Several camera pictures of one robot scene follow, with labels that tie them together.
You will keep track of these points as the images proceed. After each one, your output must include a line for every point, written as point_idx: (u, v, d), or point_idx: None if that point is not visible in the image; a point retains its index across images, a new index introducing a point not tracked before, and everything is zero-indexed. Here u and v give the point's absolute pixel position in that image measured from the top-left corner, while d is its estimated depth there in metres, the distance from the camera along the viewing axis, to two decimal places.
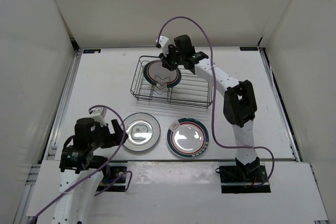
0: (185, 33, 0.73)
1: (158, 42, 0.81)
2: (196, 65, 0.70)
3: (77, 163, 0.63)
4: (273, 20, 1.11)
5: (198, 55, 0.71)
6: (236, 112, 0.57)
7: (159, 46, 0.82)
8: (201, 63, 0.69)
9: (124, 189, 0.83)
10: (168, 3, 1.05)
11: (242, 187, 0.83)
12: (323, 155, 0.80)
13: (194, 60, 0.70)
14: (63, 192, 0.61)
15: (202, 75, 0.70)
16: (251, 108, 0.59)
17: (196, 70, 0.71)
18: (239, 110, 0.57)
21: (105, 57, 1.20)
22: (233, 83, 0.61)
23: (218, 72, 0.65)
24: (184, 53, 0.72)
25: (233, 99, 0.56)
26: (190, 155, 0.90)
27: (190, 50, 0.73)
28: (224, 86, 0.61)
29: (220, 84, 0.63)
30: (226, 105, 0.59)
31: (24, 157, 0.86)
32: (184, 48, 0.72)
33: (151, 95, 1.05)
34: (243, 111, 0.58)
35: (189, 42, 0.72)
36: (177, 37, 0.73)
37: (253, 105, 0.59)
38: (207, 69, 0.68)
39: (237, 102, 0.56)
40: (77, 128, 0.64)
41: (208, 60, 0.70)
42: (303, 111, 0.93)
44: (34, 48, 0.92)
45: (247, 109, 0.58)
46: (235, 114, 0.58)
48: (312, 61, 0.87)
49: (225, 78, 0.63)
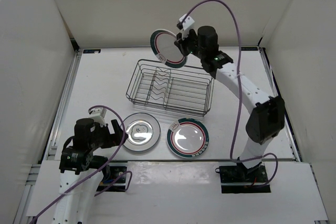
0: (212, 27, 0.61)
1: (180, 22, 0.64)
2: (219, 70, 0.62)
3: (77, 164, 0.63)
4: (274, 20, 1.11)
5: (221, 57, 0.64)
6: (262, 130, 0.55)
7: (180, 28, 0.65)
8: (224, 68, 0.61)
9: (124, 189, 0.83)
10: (168, 2, 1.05)
11: (242, 187, 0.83)
12: (323, 155, 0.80)
13: (217, 63, 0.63)
14: (63, 193, 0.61)
15: (224, 81, 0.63)
16: (279, 127, 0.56)
17: (218, 74, 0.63)
18: (264, 129, 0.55)
21: (105, 57, 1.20)
22: (263, 98, 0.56)
23: (244, 82, 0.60)
24: (207, 51, 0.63)
25: (262, 118, 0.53)
26: (190, 155, 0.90)
27: (214, 48, 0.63)
28: (252, 102, 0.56)
29: (247, 97, 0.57)
30: (251, 120, 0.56)
31: (24, 158, 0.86)
32: (209, 47, 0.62)
33: (147, 99, 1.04)
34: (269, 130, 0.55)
35: (216, 39, 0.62)
36: (204, 30, 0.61)
37: (281, 124, 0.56)
38: (231, 76, 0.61)
39: (264, 119, 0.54)
40: (76, 129, 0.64)
41: (232, 64, 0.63)
42: (304, 111, 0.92)
44: (34, 48, 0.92)
45: (273, 127, 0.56)
46: (260, 132, 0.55)
48: (313, 61, 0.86)
49: (253, 91, 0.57)
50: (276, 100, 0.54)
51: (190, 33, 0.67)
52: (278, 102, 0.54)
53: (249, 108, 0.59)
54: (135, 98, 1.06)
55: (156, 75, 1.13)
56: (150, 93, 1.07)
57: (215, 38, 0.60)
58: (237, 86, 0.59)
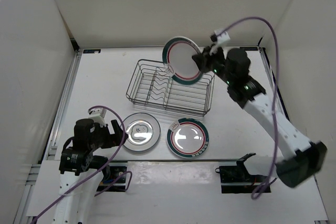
0: (244, 51, 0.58)
1: (215, 35, 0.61)
2: (250, 103, 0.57)
3: (77, 166, 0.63)
4: (274, 20, 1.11)
5: (252, 86, 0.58)
6: (298, 178, 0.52)
7: (213, 40, 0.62)
8: (258, 102, 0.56)
9: (124, 189, 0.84)
10: (168, 2, 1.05)
11: (242, 187, 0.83)
12: None
13: (248, 93, 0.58)
14: (63, 194, 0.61)
15: (254, 114, 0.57)
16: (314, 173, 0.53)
17: (248, 106, 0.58)
18: (301, 176, 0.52)
21: (105, 57, 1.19)
22: (303, 144, 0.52)
23: (280, 121, 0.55)
24: (236, 77, 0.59)
25: (302, 168, 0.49)
26: (190, 155, 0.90)
27: (244, 73, 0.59)
28: (291, 147, 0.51)
29: (284, 140, 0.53)
30: (286, 167, 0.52)
31: (24, 158, 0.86)
32: (239, 73, 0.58)
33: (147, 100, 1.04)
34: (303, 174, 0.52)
35: (248, 66, 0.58)
36: (236, 55, 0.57)
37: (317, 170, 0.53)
38: (265, 112, 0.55)
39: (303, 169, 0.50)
40: (76, 129, 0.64)
41: (265, 96, 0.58)
42: (304, 112, 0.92)
44: (34, 48, 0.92)
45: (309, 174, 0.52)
46: (295, 178, 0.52)
48: (313, 61, 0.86)
49: (291, 134, 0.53)
50: (318, 148, 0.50)
51: (218, 51, 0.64)
52: (319, 148, 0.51)
53: (284, 150, 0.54)
54: (135, 98, 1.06)
55: (156, 75, 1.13)
56: (150, 93, 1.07)
57: (247, 64, 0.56)
58: (271, 124, 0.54)
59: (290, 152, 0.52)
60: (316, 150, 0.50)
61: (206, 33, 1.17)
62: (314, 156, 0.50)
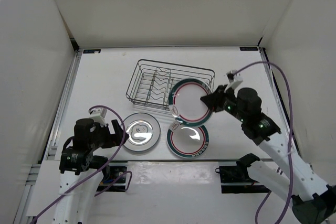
0: (253, 91, 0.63)
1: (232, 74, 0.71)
2: (265, 141, 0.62)
3: (77, 164, 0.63)
4: (274, 20, 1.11)
5: (267, 124, 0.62)
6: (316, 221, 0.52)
7: (230, 78, 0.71)
8: (273, 142, 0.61)
9: (124, 189, 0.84)
10: (168, 2, 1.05)
11: (242, 187, 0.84)
12: (324, 155, 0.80)
13: (263, 131, 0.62)
14: (63, 193, 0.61)
15: (270, 152, 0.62)
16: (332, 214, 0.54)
17: (263, 145, 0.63)
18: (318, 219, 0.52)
21: (105, 57, 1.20)
22: (320, 187, 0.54)
23: (296, 162, 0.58)
24: (249, 116, 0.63)
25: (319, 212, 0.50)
26: (190, 155, 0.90)
27: (256, 112, 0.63)
28: (308, 190, 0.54)
29: (301, 182, 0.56)
30: (303, 208, 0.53)
31: (24, 158, 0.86)
32: (251, 112, 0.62)
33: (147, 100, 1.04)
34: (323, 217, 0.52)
35: (259, 104, 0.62)
36: (247, 95, 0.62)
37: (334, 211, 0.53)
38: (280, 152, 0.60)
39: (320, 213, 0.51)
40: (76, 129, 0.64)
41: (280, 135, 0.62)
42: (304, 112, 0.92)
44: (34, 48, 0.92)
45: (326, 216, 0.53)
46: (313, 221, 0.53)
48: (313, 61, 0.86)
49: (308, 176, 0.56)
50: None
51: (230, 91, 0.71)
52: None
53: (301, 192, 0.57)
54: (135, 98, 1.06)
55: (156, 75, 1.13)
56: (150, 93, 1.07)
57: (257, 103, 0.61)
58: (287, 165, 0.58)
59: (307, 195, 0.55)
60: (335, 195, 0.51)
61: (206, 33, 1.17)
62: (331, 200, 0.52)
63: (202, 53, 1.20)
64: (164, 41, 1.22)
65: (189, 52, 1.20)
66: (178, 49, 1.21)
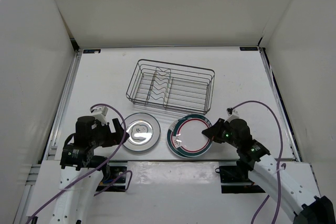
0: (243, 120, 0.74)
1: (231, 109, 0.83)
2: (257, 163, 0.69)
3: (78, 160, 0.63)
4: (274, 20, 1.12)
5: (258, 148, 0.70)
6: None
7: (230, 112, 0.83)
8: (263, 162, 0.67)
9: (124, 189, 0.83)
10: (168, 2, 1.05)
11: (242, 187, 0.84)
12: (323, 154, 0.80)
13: (253, 155, 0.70)
14: (64, 188, 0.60)
15: (263, 173, 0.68)
16: None
17: (256, 167, 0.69)
18: None
21: (105, 57, 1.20)
22: (308, 199, 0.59)
23: (285, 179, 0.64)
24: (241, 141, 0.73)
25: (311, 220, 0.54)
26: (189, 153, 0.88)
27: (248, 139, 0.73)
28: (297, 202, 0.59)
29: (291, 195, 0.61)
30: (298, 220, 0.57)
31: (24, 158, 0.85)
32: (242, 138, 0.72)
33: (147, 100, 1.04)
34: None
35: (248, 132, 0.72)
36: (237, 124, 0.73)
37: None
38: (271, 170, 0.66)
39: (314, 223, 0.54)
40: (77, 126, 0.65)
41: (269, 157, 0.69)
42: (304, 111, 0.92)
44: (34, 48, 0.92)
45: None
46: None
48: (313, 61, 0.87)
49: (297, 189, 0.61)
50: (324, 203, 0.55)
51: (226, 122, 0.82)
52: (325, 202, 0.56)
53: (294, 207, 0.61)
54: (135, 98, 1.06)
55: (156, 75, 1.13)
56: (150, 93, 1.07)
57: (246, 131, 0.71)
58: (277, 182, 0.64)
59: (298, 208, 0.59)
60: (322, 205, 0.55)
61: (206, 33, 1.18)
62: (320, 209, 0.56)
63: (202, 52, 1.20)
64: (165, 41, 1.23)
65: (188, 52, 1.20)
66: (177, 49, 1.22)
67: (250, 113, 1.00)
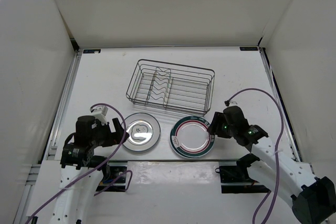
0: (235, 105, 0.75)
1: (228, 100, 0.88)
2: (254, 145, 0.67)
3: (78, 160, 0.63)
4: (273, 20, 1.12)
5: (255, 130, 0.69)
6: (313, 214, 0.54)
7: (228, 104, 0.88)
8: (261, 144, 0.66)
9: (124, 189, 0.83)
10: (168, 3, 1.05)
11: (242, 187, 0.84)
12: (324, 153, 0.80)
13: (252, 137, 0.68)
14: (63, 188, 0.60)
15: (261, 156, 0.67)
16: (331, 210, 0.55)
17: (254, 149, 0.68)
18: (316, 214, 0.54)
21: (105, 57, 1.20)
22: (308, 180, 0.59)
23: (285, 161, 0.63)
24: (237, 126, 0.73)
25: (310, 200, 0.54)
26: (188, 153, 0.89)
27: (243, 123, 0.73)
28: (297, 183, 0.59)
29: (290, 177, 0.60)
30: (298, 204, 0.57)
31: (24, 158, 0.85)
32: (237, 121, 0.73)
33: (147, 100, 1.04)
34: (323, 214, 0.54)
35: (241, 115, 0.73)
36: (229, 109, 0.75)
37: (333, 208, 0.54)
38: (269, 152, 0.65)
39: (313, 203, 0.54)
40: (78, 126, 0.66)
41: (267, 138, 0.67)
42: (304, 111, 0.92)
44: (34, 48, 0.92)
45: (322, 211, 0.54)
46: (311, 217, 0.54)
48: (313, 61, 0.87)
49: (296, 171, 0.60)
50: (325, 183, 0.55)
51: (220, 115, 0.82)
52: (325, 182, 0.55)
53: (293, 190, 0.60)
54: (135, 98, 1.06)
55: (156, 75, 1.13)
56: (150, 93, 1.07)
57: (239, 114, 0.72)
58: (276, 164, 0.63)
59: (297, 189, 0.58)
60: (323, 186, 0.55)
61: (206, 33, 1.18)
62: (321, 191, 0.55)
63: (202, 52, 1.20)
64: (164, 41, 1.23)
65: (188, 52, 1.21)
66: (177, 49, 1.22)
67: (250, 113, 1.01)
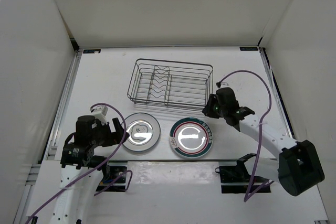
0: (228, 87, 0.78)
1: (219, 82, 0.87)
2: (241, 121, 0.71)
3: (78, 160, 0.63)
4: (273, 20, 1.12)
5: (243, 110, 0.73)
6: (295, 175, 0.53)
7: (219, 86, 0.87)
8: (246, 119, 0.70)
9: (124, 189, 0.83)
10: (168, 3, 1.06)
11: (242, 187, 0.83)
12: (323, 153, 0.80)
13: (239, 115, 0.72)
14: (63, 188, 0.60)
15: (248, 131, 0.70)
16: (315, 174, 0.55)
17: (242, 126, 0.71)
18: (298, 176, 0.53)
21: (105, 57, 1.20)
22: (290, 144, 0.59)
23: (268, 131, 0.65)
24: (227, 106, 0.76)
25: (292, 161, 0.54)
26: (188, 154, 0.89)
27: (233, 104, 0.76)
28: (278, 147, 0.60)
29: (272, 143, 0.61)
30: (282, 169, 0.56)
31: (24, 157, 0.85)
32: (228, 102, 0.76)
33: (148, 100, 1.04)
34: (308, 184, 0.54)
35: (233, 96, 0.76)
36: (220, 91, 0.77)
37: (317, 172, 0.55)
38: (254, 126, 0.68)
39: (295, 165, 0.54)
40: (78, 126, 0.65)
41: (253, 115, 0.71)
42: (303, 110, 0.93)
44: (34, 48, 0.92)
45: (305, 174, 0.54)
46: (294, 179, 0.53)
48: (313, 61, 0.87)
49: (279, 137, 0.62)
50: (306, 146, 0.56)
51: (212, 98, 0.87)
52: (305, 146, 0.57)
53: (277, 155, 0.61)
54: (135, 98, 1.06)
55: (156, 75, 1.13)
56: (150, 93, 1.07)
57: (230, 95, 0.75)
58: (259, 134, 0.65)
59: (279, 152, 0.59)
60: (304, 149, 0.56)
61: (206, 33, 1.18)
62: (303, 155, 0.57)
63: (201, 53, 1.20)
64: (164, 42, 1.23)
65: (188, 52, 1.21)
66: (178, 49, 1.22)
67: None
